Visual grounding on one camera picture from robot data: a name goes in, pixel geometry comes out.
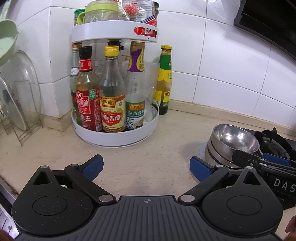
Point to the wire dish rack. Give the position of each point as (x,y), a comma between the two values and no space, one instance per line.
(22,136)

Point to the glass pot lid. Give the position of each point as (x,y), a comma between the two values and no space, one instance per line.
(20,91)

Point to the green yellow oyster sauce bottle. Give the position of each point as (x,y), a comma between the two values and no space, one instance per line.
(164,80)

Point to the person right hand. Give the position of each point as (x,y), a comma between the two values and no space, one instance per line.
(291,225)

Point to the steel bowl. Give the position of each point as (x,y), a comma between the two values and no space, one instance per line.
(236,137)
(210,160)
(220,149)

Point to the purple label soy bottle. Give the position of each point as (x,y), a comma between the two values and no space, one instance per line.
(135,93)

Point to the red label soy sauce bottle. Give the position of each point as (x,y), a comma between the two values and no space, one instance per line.
(87,92)

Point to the green plastic bowl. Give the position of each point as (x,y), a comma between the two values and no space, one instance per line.
(8,37)

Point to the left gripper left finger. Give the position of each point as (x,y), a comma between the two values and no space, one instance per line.
(82,177)

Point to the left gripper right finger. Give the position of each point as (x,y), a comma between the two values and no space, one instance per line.
(209,176)

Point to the yellow cap vinegar bottle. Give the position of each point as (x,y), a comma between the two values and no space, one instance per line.
(112,93)

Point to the red white seasoning packet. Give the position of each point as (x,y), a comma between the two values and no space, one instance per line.
(139,11)

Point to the green lid plastic jar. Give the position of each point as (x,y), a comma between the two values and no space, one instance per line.
(99,11)

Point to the floral white plate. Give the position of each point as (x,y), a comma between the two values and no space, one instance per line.
(201,150)

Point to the black range hood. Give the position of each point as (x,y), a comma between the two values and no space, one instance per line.
(273,21)

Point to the white two-tier spice rack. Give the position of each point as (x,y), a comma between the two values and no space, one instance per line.
(115,30)

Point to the black gas stove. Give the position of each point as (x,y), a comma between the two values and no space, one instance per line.
(271,142)

